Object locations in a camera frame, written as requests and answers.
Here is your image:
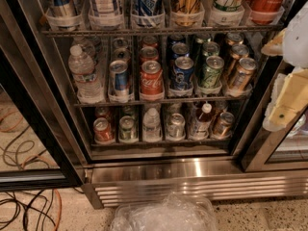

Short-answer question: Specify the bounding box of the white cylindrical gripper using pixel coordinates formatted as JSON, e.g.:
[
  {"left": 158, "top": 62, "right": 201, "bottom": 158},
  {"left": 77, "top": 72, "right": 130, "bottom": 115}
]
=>
[{"left": 261, "top": 2, "right": 308, "bottom": 132}]

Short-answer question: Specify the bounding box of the gold soda can front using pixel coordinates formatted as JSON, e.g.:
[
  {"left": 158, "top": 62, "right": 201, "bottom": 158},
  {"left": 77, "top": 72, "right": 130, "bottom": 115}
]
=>
[{"left": 227, "top": 57, "right": 257, "bottom": 90}]

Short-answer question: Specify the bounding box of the gold soda can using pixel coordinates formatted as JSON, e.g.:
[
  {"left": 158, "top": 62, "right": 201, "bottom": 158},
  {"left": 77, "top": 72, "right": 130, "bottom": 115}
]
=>
[
  {"left": 225, "top": 43, "right": 249, "bottom": 72},
  {"left": 227, "top": 57, "right": 257, "bottom": 90}
]

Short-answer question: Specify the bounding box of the red coca-cola top can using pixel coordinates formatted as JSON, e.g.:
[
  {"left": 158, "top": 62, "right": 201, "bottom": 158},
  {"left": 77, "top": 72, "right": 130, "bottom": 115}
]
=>
[{"left": 250, "top": 0, "right": 283, "bottom": 25}]

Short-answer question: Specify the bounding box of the red coca-cola can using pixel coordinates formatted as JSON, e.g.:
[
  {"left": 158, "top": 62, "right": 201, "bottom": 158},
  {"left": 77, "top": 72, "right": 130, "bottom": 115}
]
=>
[
  {"left": 141, "top": 61, "right": 163, "bottom": 95},
  {"left": 139, "top": 46, "right": 159, "bottom": 64},
  {"left": 250, "top": 0, "right": 283, "bottom": 25}
]

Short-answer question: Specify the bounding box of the green soda can front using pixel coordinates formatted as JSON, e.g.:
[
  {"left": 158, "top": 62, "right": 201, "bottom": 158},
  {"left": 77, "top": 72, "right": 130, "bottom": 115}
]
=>
[{"left": 198, "top": 56, "right": 224, "bottom": 89}]

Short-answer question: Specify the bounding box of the green soda can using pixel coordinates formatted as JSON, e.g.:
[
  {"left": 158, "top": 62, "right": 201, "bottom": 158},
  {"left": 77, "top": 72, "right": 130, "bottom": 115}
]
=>
[
  {"left": 202, "top": 41, "right": 220, "bottom": 57},
  {"left": 198, "top": 56, "right": 224, "bottom": 89}
]

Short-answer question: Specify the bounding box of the fridge door right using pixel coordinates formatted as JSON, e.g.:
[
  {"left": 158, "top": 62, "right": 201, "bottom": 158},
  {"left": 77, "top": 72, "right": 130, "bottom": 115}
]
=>
[{"left": 241, "top": 57, "right": 308, "bottom": 172}]

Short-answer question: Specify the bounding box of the gold can bottom shelf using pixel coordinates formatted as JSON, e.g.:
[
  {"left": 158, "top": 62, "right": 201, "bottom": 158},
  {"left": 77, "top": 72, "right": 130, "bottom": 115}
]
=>
[{"left": 212, "top": 112, "right": 235, "bottom": 139}]

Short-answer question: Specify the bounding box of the blue pepsi can front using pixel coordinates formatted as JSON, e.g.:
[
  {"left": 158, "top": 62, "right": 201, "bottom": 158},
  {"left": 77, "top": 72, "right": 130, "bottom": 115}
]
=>
[{"left": 171, "top": 57, "right": 193, "bottom": 90}]

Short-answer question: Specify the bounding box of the blue pepsi can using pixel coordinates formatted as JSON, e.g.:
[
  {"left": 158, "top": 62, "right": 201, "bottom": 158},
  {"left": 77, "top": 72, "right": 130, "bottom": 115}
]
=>
[
  {"left": 170, "top": 42, "right": 190, "bottom": 60},
  {"left": 171, "top": 57, "right": 193, "bottom": 90}
]

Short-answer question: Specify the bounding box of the silver can bottom shelf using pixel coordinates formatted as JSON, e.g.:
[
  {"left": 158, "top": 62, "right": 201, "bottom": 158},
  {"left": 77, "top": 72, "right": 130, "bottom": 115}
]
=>
[{"left": 167, "top": 113, "right": 185, "bottom": 140}]

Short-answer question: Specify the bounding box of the red coca-cola can front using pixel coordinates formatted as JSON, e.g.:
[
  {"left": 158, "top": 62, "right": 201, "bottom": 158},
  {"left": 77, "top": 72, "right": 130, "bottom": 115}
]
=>
[{"left": 141, "top": 61, "right": 163, "bottom": 95}]

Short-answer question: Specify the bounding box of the water bottle bottom shelf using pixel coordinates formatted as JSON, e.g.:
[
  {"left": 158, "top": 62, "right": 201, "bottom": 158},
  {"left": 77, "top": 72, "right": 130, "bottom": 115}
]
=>
[{"left": 142, "top": 108, "right": 161, "bottom": 142}]

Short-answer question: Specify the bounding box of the blue white tall can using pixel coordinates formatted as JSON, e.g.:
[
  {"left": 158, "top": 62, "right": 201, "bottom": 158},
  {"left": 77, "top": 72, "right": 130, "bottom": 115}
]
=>
[{"left": 133, "top": 0, "right": 162, "bottom": 27}]

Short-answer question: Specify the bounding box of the blue redbull can middle shelf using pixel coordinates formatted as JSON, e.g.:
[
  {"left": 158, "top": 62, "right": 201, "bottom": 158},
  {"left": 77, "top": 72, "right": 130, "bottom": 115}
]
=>
[{"left": 109, "top": 60, "right": 129, "bottom": 97}]

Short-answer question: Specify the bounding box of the green can bottom shelf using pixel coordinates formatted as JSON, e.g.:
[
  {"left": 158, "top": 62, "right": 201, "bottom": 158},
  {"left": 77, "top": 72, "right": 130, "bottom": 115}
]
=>
[{"left": 119, "top": 115, "right": 137, "bottom": 141}]

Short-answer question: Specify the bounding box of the white striped tall can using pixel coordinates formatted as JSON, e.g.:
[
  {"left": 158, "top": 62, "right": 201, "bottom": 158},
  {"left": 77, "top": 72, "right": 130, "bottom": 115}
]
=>
[{"left": 89, "top": 0, "right": 123, "bottom": 30}]

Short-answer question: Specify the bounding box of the red can bottom shelf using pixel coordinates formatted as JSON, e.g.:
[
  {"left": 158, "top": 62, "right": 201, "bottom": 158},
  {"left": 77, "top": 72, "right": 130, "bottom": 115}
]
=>
[{"left": 93, "top": 117, "right": 114, "bottom": 142}]

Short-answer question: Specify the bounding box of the clear water bottle middle shelf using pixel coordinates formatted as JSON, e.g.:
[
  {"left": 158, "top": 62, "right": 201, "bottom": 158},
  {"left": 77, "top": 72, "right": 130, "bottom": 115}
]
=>
[{"left": 68, "top": 45, "right": 103, "bottom": 104}]

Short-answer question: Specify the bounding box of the stainless fridge base grille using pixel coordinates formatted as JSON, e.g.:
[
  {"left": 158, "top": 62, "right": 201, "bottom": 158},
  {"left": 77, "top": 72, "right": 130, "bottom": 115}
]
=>
[{"left": 82, "top": 158, "right": 308, "bottom": 209}]

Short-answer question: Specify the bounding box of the black fridge door left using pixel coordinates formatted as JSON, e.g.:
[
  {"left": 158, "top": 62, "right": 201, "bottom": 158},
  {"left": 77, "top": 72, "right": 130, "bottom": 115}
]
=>
[{"left": 0, "top": 0, "right": 86, "bottom": 191}]

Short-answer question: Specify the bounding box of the white cap juice bottle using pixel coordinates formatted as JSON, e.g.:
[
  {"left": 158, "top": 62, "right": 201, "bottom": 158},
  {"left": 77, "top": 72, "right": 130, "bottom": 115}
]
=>
[{"left": 189, "top": 103, "right": 213, "bottom": 141}]

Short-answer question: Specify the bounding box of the clear plastic bag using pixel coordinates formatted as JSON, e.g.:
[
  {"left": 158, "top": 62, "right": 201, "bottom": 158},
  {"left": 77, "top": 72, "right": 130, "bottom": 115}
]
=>
[{"left": 110, "top": 192, "right": 218, "bottom": 231}]

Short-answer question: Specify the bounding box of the top wire shelf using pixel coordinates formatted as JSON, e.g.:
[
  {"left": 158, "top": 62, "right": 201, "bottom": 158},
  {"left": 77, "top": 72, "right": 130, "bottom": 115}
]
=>
[{"left": 41, "top": 24, "right": 283, "bottom": 38}]

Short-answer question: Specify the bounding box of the orange cable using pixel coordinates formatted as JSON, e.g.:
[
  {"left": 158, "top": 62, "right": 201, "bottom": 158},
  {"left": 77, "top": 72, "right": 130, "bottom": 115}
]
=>
[{"left": 0, "top": 108, "right": 63, "bottom": 231}]

